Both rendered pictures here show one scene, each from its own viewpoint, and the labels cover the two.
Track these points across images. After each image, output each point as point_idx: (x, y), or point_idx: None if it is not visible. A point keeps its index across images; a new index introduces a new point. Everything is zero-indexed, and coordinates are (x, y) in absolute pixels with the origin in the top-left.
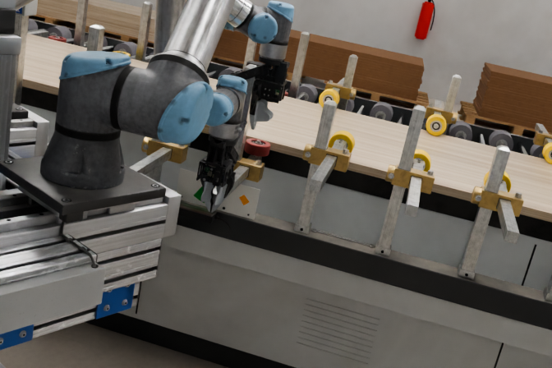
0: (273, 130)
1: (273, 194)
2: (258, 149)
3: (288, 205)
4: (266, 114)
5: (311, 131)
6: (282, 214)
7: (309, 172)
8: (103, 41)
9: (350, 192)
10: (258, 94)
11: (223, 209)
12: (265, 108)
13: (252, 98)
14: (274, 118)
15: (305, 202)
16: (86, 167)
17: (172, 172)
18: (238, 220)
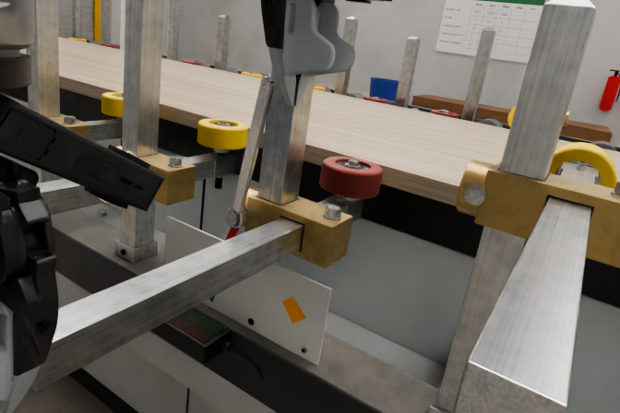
0: (410, 149)
1: (399, 285)
2: (345, 181)
3: (431, 314)
4: (321, 44)
5: (493, 157)
6: (416, 332)
7: (478, 256)
8: None
9: (598, 308)
10: None
11: (249, 324)
12: (331, 34)
13: None
14: (422, 135)
15: (461, 348)
16: None
17: (222, 221)
18: (278, 361)
